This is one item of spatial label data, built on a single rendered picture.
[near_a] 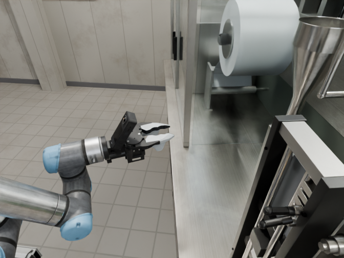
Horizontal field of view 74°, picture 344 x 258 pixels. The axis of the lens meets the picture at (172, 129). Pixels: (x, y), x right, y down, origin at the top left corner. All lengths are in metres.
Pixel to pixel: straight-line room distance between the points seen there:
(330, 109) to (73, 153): 0.93
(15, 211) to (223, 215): 0.65
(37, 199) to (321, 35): 0.77
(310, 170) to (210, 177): 0.69
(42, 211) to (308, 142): 0.55
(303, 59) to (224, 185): 0.56
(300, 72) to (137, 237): 1.55
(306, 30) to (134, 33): 2.85
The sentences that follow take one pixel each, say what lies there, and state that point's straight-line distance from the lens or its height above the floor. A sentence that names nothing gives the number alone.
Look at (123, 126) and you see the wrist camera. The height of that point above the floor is 1.30.
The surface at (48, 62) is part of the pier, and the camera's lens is 3.84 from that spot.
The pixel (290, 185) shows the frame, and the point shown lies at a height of 1.33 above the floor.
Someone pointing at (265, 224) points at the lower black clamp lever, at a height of 1.34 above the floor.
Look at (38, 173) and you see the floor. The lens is 2.58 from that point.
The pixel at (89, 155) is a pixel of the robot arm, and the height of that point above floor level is 1.23.
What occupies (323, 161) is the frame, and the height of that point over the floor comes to 1.44.
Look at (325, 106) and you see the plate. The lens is 1.11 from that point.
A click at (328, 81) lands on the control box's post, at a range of 0.61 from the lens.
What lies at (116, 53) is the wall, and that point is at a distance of 3.55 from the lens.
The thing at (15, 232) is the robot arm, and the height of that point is 0.99.
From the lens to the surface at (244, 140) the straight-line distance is 1.22.
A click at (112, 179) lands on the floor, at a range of 2.26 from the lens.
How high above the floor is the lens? 1.66
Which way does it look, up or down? 37 degrees down
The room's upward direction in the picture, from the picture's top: straight up
